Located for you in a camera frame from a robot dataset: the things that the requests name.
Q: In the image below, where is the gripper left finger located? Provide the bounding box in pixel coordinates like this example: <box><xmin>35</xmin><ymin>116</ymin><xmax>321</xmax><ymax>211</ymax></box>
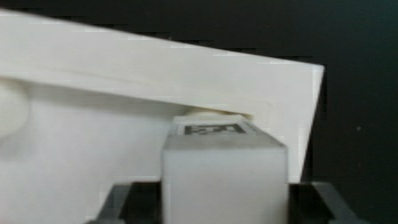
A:
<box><xmin>85</xmin><ymin>185</ymin><xmax>131</xmax><ymax>224</ymax></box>

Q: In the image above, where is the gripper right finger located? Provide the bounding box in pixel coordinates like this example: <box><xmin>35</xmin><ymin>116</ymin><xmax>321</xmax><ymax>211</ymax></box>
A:
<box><xmin>312</xmin><ymin>182</ymin><xmax>369</xmax><ymax>224</ymax></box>

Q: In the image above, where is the white table leg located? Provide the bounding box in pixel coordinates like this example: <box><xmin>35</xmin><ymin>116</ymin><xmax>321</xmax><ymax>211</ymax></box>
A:
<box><xmin>161</xmin><ymin>115</ymin><xmax>287</xmax><ymax>224</ymax></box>

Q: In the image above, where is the white square tabletop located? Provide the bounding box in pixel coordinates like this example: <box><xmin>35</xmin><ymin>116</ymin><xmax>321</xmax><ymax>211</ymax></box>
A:
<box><xmin>0</xmin><ymin>9</ymin><xmax>323</xmax><ymax>224</ymax></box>

